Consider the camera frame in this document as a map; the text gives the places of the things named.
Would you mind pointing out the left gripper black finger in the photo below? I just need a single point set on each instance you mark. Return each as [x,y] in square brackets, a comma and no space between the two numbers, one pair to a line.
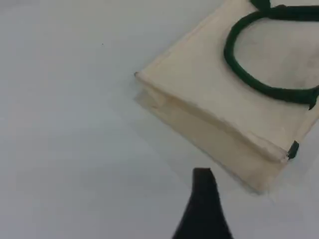
[203,214]

